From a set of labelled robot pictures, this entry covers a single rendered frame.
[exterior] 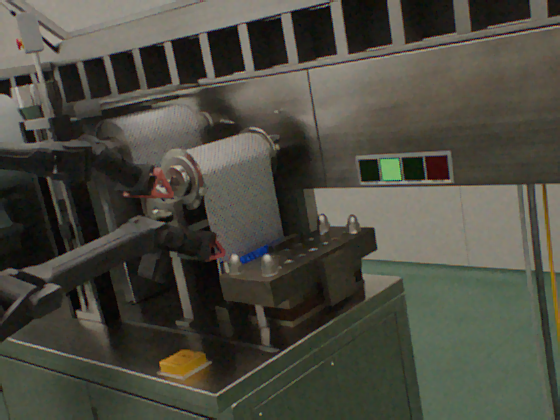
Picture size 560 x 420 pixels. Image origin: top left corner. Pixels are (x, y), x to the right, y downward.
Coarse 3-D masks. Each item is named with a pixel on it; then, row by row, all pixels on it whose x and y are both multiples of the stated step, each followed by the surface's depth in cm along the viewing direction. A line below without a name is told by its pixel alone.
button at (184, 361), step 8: (184, 352) 152; (192, 352) 151; (200, 352) 150; (168, 360) 149; (176, 360) 149; (184, 360) 148; (192, 360) 147; (200, 360) 149; (168, 368) 148; (176, 368) 146; (184, 368) 146; (192, 368) 147
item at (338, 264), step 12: (336, 252) 169; (348, 252) 170; (324, 264) 164; (336, 264) 167; (348, 264) 170; (324, 276) 165; (336, 276) 167; (348, 276) 170; (324, 288) 166; (336, 288) 167; (348, 288) 171; (336, 300) 167
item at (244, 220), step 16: (240, 192) 174; (256, 192) 178; (272, 192) 182; (208, 208) 166; (224, 208) 170; (240, 208) 174; (256, 208) 178; (272, 208) 182; (224, 224) 170; (240, 224) 174; (256, 224) 178; (272, 224) 182; (224, 240) 170; (240, 240) 174; (256, 240) 178; (272, 240) 182; (224, 256) 171; (240, 256) 174; (224, 272) 171
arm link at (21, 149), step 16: (0, 144) 147; (16, 144) 149; (32, 144) 149; (48, 144) 149; (0, 160) 146; (16, 160) 146; (32, 160) 147; (48, 160) 147; (64, 160) 148; (80, 160) 149; (48, 176) 149; (64, 176) 149; (80, 176) 150
